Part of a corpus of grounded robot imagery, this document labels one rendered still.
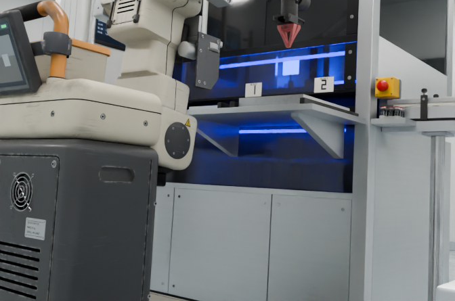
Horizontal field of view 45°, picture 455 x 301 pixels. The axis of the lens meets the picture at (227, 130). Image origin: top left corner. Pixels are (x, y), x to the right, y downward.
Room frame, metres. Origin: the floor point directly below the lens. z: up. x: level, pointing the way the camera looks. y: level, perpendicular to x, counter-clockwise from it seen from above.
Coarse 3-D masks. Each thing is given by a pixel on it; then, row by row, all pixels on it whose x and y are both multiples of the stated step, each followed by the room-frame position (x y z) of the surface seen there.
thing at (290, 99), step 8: (272, 96) 1.85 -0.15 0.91; (280, 96) 1.83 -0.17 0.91; (288, 96) 1.81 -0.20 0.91; (296, 96) 1.79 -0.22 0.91; (304, 96) 1.78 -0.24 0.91; (240, 104) 1.93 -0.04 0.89; (248, 104) 1.91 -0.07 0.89; (256, 104) 1.89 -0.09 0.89; (264, 104) 1.87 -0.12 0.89; (272, 104) 1.85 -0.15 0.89; (280, 104) 1.83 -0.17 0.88; (328, 104) 1.91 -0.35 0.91; (336, 104) 1.96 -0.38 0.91
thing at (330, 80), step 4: (332, 76) 2.13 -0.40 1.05; (316, 80) 2.17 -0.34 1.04; (320, 80) 2.16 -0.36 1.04; (328, 80) 2.14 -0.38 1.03; (332, 80) 2.13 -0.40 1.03; (316, 84) 2.17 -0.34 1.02; (320, 84) 2.16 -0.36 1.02; (328, 84) 2.14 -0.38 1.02; (332, 84) 2.13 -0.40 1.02; (316, 88) 2.17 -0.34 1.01; (320, 88) 2.16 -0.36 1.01; (328, 88) 2.14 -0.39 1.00; (332, 88) 2.13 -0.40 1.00; (316, 92) 2.17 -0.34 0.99; (320, 92) 2.16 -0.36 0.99
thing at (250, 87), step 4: (248, 84) 2.38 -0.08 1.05; (252, 84) 2.37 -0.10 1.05; (256, 84) 2.36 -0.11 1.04; (260, 84) 2.34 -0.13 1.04; (248, 88) 2.38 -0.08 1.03; (252, 88) 2.37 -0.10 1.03; (256, 88) 2.35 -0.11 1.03; (260, 88) 2.34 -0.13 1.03; (248, 92) 2.38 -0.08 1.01; (252, 92) 2.37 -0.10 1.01; (256, 92) 2.35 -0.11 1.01; (260, 92) 2.34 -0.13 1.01; (248, 96) 2.38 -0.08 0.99; (252, 96) 2.37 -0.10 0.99; (256, 96) 2.35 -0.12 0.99
